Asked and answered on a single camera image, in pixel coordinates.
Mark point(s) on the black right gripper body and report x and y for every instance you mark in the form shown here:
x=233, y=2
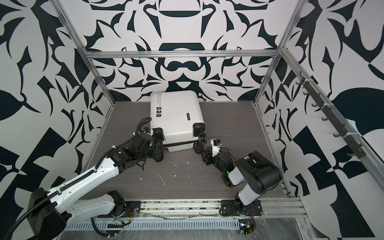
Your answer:
x=217, y=162

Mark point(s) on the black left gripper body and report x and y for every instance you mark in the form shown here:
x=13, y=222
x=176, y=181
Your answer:
x=153, y=151

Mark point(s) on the white suitcase black lining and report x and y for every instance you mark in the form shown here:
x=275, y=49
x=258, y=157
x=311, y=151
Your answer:
x=178, y=117

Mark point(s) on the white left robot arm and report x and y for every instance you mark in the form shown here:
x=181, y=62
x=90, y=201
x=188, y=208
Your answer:
x=60, y=207

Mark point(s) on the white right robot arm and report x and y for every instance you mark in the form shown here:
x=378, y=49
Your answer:
x=257, y=172

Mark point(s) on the small green circuit board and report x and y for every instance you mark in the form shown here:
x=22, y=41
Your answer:
x=246, y=226

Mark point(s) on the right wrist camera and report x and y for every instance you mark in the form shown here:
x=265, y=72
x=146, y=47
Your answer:
x=216, y=146

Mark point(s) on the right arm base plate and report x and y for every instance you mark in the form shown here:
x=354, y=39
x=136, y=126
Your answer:
x=231, y=208

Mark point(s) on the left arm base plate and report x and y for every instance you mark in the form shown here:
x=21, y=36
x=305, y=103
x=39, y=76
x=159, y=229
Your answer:
x=126, y=210

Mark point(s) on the black wall hook rack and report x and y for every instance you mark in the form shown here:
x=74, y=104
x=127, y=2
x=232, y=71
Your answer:
x=333, y=115

